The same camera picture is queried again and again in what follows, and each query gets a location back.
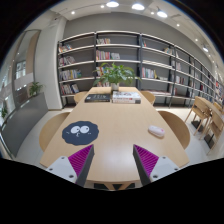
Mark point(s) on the wooden chair far left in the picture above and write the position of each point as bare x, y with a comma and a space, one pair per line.
78, 96

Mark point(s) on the dark cartoon-face mouse pad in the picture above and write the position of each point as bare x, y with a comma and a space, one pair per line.
80, 133

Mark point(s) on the black book on table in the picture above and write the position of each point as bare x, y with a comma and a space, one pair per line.
97, 98

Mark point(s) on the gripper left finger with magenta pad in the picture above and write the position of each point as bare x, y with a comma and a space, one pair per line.
74, 168

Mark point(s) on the wooden chair near left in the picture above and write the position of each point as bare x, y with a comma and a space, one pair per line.
50, 128

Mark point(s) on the small plant by window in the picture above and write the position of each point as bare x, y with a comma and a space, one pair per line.
35, 88

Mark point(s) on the stack of white-red books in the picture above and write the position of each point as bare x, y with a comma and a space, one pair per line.
126, 97

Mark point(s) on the wooden chair near right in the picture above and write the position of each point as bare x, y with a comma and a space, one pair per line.
178, 126

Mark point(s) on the large grey bookshelf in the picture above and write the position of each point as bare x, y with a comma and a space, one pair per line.
171, 73

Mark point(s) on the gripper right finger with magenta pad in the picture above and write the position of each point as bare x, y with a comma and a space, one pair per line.
151, 167

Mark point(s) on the green potted plant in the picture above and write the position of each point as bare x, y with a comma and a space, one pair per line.
114, 75

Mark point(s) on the wooden slatted chair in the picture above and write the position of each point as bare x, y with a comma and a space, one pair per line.
201, 109
214, 129

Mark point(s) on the white computer mouse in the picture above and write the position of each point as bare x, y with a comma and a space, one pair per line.
157, 131

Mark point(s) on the wooden slatted chair far right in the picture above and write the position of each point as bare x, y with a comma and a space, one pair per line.
214, 129

